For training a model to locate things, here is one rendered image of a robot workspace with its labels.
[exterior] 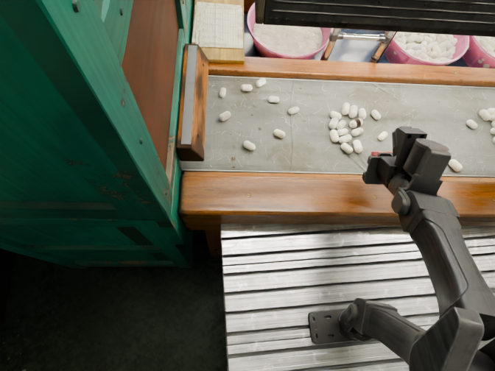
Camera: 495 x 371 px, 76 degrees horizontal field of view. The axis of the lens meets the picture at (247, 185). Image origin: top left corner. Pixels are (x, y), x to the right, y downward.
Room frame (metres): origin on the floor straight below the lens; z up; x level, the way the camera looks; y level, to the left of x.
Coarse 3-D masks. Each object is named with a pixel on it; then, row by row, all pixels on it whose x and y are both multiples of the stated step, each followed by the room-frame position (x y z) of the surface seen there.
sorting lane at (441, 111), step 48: (240, 96) 0.56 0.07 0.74; (288, 96) 0.59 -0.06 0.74; (336, 96) 0.62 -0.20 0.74; (384, 96) 0.66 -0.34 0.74; (432, 96) 0.69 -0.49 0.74; (480, 96) 0.73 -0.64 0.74; (240, 144) 0.41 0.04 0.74; (288, 144) 0.43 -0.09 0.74; (336, 144) 0.46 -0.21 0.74; (384, 144) 0.49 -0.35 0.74; (480, 144) 0.56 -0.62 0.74
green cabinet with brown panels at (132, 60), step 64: (0, 0) 0.14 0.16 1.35; (64, 0) 0.17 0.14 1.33; (128, 0) 0.29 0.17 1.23; (0, 64) 0.14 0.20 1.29; (64, 64) 0.14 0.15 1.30; (128, 64) 0.26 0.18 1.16; (0, 128) 0.13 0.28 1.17; (64, 128) 0.14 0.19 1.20; (128, 128) 0.17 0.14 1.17; (0, 192) 0.11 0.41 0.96; (64, 192) 0.13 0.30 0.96; (128, 192) 0.14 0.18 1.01
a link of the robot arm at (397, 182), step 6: (396, 174) 0.31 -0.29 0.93; (402, 174) 0.31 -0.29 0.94; (408, 174) 0.30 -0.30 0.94; (390, 180) 0.30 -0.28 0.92; (396, 180) 0.29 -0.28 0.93; (402, 180) 0.29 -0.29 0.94; (408, 180) 0.29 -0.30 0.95; (390, 186) 0.29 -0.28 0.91; (396, 186) 0.28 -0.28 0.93; (402, 186) 0.27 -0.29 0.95; (390, 192) 0.28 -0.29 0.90
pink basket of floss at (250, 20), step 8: (248, 16) 0.83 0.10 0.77; (248, 24) 0.79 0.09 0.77; (328, 32) 0.85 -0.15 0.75; (256, 40) 0.74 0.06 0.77; (256, 48) 0.77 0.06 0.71; (264, 48) 0.72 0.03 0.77; (320, 48) 0.76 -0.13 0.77; (264, 56) 0.74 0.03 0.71; (272, 56) 0.72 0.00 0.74; (280, 56) 0.71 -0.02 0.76; (288, 56) 0.71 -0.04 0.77; (296, 56) 0.71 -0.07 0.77; (304, 56) 0.72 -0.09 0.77; (312, 56) 0.76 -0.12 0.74
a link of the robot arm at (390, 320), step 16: (368, 304) 0.06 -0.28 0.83; (384, 304) 0.07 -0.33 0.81; (368, 320) 0.03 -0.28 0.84; (384, 320) 0.03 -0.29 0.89; (400, 320) 0.04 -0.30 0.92; (384, 336) 0.01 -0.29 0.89; (400, 336) 0.01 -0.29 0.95; (416, 336) 0.01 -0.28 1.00; (400, 352) -0.01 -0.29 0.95; (480, 352) 0.01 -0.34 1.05; (480, 368) -0.01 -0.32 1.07
